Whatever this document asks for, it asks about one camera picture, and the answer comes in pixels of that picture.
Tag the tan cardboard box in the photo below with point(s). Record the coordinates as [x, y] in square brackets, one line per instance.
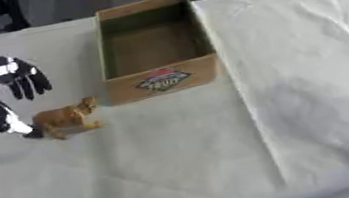
[155, 45]

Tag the brown toy lion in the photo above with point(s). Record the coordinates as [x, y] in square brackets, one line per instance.
[67, 118]

